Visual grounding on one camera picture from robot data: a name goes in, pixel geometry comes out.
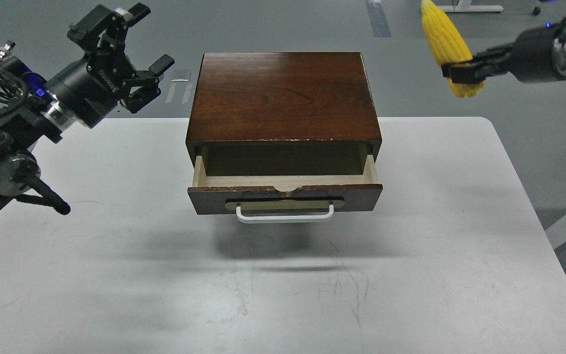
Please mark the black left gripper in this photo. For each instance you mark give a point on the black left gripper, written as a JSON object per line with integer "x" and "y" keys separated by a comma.
{"x": 92, "y": 86}

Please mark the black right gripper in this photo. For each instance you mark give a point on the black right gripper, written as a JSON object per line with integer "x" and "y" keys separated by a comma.
{"x": 537, "y": 56}

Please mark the yellow corn cob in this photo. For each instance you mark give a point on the yellow corn cob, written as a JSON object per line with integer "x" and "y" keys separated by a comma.
{"x": 445, "y": 42}

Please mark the drawer with white handle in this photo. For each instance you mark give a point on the drawer with white handle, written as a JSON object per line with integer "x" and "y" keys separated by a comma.
{"x": 296, "y": 179}

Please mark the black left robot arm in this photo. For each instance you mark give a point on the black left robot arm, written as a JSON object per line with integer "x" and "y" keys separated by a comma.
{"x": 29, "y": 112}

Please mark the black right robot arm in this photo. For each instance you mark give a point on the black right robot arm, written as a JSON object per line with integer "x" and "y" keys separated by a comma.
{"x": 538, "y": 55}

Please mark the dark wooden drawer cabinet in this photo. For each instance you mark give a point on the dark wooden drawer cabinet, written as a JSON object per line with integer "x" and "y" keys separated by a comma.
{"x": 294, "y": 97}

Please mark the white stand base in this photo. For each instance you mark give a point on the white stand base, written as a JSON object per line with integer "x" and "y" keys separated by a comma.
{"x": 466, "y": 6}

